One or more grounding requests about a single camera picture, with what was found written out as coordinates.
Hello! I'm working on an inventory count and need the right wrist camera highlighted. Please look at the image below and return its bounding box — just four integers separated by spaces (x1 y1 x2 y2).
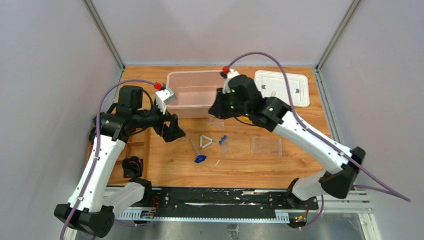
221 67 240 94

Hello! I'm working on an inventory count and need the blue capped tube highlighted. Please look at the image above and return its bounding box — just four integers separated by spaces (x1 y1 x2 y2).
220 135 228 156
219 140 227 157

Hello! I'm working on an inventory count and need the white plastic lid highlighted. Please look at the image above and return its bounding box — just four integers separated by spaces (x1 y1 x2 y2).
254 70 310 108

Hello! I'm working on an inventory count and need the pink plastic bin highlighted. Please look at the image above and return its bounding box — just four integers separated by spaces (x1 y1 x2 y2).
166 70 224 119

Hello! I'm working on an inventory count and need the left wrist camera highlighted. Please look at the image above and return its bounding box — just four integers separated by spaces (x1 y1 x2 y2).
155 88 177 115

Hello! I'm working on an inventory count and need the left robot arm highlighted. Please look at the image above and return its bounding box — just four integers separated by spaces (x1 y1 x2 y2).
54 83 186 238

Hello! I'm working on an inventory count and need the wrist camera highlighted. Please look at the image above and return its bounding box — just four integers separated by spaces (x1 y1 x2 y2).
221 67 240 94
155 88 177 115

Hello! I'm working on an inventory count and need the rolled dark floral tie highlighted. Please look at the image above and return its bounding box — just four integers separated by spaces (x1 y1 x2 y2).
121 156 143 178

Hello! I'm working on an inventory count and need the blue plastic clip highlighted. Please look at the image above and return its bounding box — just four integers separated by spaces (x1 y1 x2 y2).
194 154 207 163

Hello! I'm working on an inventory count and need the clay pipe triangle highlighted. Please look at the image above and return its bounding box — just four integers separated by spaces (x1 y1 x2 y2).
199 135 214 149

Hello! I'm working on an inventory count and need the clear plastic funnel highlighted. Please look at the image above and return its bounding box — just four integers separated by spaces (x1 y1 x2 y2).
207 117 225 130

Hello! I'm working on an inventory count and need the wooden compartment tray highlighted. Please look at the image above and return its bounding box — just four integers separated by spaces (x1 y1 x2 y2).
86 125 152 185

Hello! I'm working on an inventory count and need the clear well plate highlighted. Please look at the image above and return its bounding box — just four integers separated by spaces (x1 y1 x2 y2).
250 137 283 157

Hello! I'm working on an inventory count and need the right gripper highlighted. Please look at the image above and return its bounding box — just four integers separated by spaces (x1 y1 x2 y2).
209 86 251 120

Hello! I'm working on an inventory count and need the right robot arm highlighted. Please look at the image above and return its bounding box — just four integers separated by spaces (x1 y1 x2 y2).
208 72 366 209

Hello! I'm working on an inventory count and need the glass graduated tube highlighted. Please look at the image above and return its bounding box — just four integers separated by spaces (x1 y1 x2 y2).
188 137 201 156

